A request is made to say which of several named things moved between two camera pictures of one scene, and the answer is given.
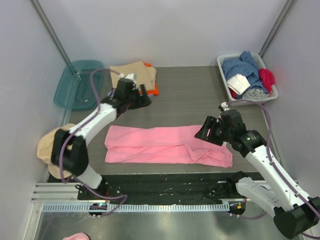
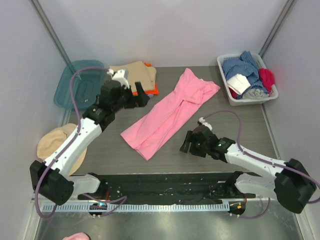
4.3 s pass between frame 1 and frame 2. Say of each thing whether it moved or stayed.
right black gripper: moved
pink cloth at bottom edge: stayed
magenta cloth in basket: stayed
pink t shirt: moved
